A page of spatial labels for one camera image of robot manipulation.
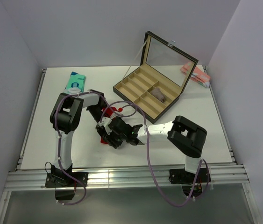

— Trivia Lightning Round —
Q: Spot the red sock with white print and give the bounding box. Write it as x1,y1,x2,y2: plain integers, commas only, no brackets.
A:
100,107,120,148

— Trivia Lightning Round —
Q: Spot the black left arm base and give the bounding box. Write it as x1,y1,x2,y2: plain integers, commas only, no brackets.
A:
45,173,82,201

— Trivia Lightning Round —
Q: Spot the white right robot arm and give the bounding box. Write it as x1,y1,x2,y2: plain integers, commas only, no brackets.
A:
98,116,207,182

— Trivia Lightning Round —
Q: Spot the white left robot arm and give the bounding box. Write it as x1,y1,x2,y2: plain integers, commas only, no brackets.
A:
50,90,107,186

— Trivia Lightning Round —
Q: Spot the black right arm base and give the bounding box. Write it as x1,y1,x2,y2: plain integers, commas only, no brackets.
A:
169,168,211,199

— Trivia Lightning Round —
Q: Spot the black compartment display box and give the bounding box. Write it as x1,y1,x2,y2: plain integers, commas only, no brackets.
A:
113,31,198,124

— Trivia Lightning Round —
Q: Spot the pink patterned sock pair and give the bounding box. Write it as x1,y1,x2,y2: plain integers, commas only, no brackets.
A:
180,62,210,88

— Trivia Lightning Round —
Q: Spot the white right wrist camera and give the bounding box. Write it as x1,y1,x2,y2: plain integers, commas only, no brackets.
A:
98,117,112,126

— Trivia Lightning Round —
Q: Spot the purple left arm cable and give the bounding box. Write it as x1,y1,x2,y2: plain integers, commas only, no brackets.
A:
53,92,138,206

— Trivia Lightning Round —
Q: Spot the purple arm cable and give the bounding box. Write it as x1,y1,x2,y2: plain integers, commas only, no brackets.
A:
53,92,138,206
100,100,210,208

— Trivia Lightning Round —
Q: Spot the aluminium front rail frame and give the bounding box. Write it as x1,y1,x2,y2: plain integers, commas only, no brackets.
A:
0,66,263,224

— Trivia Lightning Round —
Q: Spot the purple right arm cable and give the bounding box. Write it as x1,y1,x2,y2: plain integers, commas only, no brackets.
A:
100,100,210,208

